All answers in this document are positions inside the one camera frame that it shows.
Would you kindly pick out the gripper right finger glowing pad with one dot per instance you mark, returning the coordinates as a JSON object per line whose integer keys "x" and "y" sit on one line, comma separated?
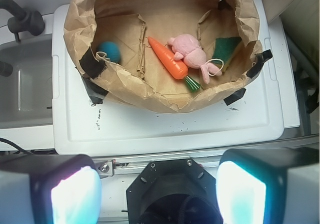
{"x": 269, "y": 186}

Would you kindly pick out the dark grey faucet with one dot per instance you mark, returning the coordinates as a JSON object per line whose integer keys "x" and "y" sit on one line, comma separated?
{"x": 23, "y": 19}

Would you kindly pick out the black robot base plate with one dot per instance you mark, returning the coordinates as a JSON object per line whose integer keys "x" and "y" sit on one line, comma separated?
{"x": 173, "y": 192}

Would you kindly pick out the blue ball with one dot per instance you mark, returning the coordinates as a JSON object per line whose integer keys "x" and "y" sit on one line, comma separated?
{"x": 111, "y": 50}

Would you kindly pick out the aluminium frame rail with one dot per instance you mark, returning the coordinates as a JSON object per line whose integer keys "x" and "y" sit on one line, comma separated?
{"x": 134, "y": 164}

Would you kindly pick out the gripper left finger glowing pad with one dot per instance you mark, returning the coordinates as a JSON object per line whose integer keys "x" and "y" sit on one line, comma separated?
{"x": 49, "y": 189}

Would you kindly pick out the brown paper bag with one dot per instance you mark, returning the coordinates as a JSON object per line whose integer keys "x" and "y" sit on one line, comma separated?
{"x": 139, "y": 78}

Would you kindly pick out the pink plush bunny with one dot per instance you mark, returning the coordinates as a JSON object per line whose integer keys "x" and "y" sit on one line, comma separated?
{"x": 187, "y": 49}

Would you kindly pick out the green yellow sponge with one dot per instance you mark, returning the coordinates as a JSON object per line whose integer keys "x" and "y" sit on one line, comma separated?
{"x": 225, "y": 50}

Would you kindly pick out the grey sink basin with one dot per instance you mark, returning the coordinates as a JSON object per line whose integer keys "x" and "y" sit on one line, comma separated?
{"x": 26, "y": 92}

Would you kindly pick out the orange toy carrot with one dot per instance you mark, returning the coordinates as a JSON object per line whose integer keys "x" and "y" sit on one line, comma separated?
{"x": 177, "y": 68}

